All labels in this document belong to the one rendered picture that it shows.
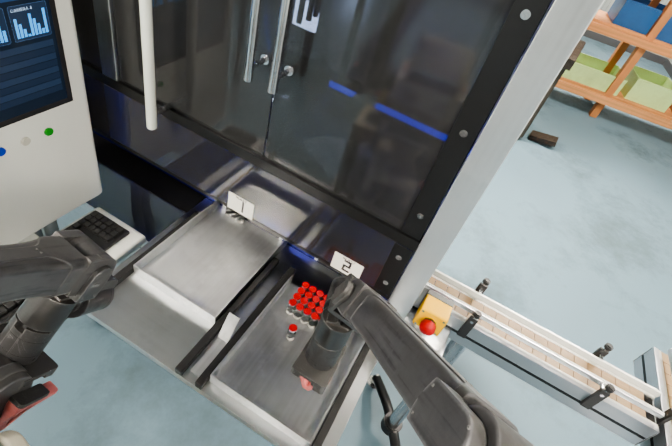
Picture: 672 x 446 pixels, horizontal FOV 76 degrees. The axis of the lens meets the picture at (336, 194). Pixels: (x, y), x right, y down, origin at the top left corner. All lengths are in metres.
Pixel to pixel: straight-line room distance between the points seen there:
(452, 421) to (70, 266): 0.46
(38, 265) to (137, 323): 0.60
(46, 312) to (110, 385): 1.40
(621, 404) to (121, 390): 1.72
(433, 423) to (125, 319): 0.92
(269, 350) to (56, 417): 1.12
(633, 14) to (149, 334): 5.34
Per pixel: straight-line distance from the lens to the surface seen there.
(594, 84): 5.82
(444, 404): 0.35
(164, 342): 1.13
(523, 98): 0.79
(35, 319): 0.70
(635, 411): 1.46
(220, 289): 1.20
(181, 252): 1.28
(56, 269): 0.60
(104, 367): 2.12
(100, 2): 1.26
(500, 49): 0.77
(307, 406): 1.08
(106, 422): 2.02
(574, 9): 0.75
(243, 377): 1.09
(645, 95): 6.02
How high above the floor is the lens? 1.87
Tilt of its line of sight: 40 degrees down
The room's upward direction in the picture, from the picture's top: 18 degrees clockwise
